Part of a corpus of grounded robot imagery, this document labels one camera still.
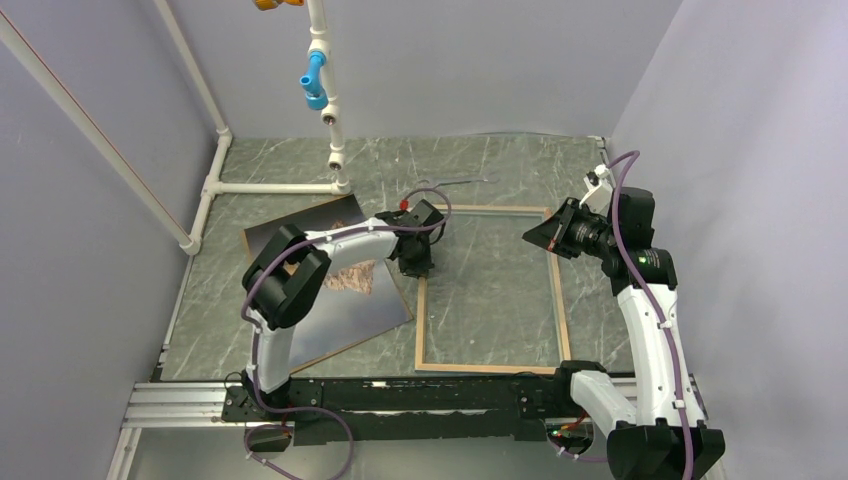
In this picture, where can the landscape photo print board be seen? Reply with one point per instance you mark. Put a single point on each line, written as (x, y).
(354, 304)

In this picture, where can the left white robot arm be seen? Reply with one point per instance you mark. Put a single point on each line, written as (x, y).
(283, 282)

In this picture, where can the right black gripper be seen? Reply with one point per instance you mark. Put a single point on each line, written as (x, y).
(547, 234)

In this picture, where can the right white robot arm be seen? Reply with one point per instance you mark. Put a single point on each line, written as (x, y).
(663, 434)

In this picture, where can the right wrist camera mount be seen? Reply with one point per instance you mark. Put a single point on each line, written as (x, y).
(600, 189)

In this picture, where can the blue pipe fitting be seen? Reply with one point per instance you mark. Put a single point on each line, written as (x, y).
(314, 92)

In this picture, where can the orange pipe fitting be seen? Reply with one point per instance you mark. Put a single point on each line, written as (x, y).
(266, 5)

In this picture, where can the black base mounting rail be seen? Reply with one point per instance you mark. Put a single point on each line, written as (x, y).
(430, 405)

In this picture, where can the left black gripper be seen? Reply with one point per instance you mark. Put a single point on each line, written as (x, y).
(420, 268)

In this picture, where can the aluminium extrusion frame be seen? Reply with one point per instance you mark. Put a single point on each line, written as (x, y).
(265, 404)

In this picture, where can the blue wooden picture frame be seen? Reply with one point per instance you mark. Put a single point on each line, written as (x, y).
(494, 303)

